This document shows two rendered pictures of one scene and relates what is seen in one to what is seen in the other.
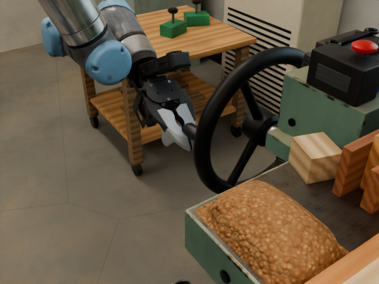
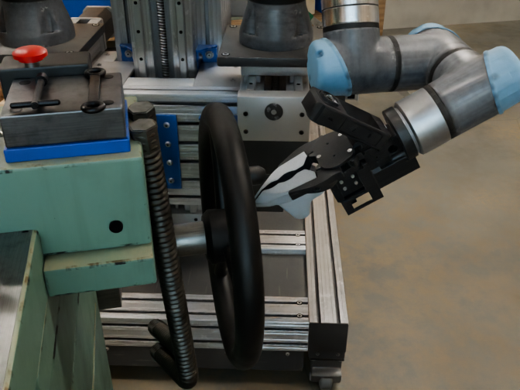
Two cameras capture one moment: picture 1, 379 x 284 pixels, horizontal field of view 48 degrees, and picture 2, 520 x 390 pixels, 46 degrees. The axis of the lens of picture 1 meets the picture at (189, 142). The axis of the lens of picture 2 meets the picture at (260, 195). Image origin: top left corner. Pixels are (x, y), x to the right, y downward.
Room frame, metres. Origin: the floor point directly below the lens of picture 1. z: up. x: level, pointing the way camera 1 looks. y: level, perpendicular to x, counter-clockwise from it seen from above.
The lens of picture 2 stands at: (0.88, -0.63, 1.20)
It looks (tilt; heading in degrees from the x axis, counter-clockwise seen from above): 31 degrees down; 113
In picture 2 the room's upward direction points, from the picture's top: straight up
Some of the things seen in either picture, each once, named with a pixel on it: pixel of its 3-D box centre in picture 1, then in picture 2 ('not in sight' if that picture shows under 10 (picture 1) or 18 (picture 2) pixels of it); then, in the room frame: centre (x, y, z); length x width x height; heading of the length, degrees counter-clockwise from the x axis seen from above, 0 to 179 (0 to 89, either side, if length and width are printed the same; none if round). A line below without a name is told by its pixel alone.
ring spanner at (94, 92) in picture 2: (353, 36); (94, 88); (0.56, -0.22, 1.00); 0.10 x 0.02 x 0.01; 124
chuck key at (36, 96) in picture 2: not in sight; (39, 90); (0.52, -0.25, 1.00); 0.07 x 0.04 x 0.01; 124
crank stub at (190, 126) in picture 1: (195, 134); (243, 176); (0.60, -0.01, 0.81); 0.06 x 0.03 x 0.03; 34
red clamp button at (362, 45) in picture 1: (364, 47); (29, 53); (0.49, -0.21, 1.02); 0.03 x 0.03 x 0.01
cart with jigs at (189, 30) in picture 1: (161, 75); not in sight; (1.86, 0.13, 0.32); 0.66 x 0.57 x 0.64; 123
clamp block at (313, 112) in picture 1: (349, 106); (72, 172); (0.52, -0.23, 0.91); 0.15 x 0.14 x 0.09; 124
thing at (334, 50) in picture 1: (356, 58); (63, 97); (0.52, -0.22, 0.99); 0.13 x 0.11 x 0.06; 124
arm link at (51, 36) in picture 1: (76, 36); (429, 61); (0.78, 0.21, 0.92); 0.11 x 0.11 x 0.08; 33
